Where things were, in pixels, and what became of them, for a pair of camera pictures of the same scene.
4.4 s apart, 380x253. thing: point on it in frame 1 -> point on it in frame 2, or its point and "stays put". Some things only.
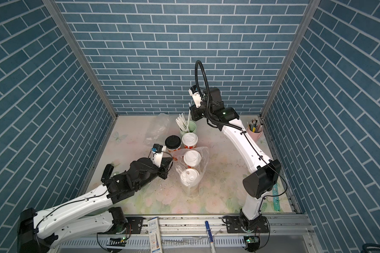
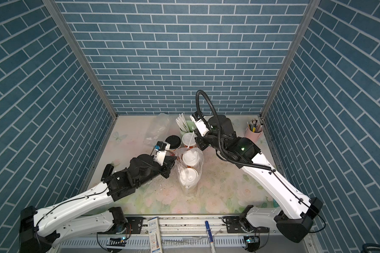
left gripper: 164,165 stays put
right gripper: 193,110 -> 200,142
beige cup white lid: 189,179 stays put
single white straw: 188,116 -> 191,138
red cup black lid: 172,143 stays put
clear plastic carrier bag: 190,163 stays put
